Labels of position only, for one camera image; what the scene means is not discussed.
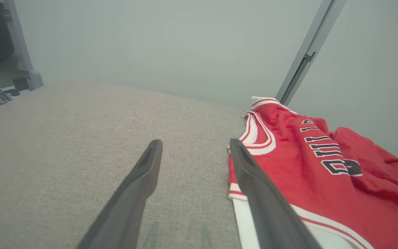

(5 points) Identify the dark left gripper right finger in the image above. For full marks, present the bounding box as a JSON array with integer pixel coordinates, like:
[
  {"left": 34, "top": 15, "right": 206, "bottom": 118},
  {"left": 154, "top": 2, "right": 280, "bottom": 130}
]
[{"left": 229, "top": 138, "right": 324, "bottom": 249}]

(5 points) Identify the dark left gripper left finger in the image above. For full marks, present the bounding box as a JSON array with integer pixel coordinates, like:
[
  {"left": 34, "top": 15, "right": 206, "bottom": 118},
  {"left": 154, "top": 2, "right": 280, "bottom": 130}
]
[{"left": 76, "top": 139, "right": 163, "bottom": 249}]

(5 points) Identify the red basketball jersey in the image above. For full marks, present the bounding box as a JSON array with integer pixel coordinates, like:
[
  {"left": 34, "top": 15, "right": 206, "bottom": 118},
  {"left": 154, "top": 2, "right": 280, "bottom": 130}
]
[{"left": 227, "top": 96, "right": 398, "bottom": 249}]

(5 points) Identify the black power adapter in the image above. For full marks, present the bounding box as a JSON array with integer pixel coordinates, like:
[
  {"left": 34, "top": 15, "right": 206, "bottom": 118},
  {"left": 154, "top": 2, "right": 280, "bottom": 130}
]
[{"left": 12, "top": 77, "right": 31, "bottom": 92}]

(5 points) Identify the grey partition post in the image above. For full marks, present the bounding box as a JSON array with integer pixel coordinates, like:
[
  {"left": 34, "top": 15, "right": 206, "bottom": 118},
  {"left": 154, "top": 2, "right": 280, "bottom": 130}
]
[{"left": 275, "top": 0, "right": 348, "bottom": 107}]

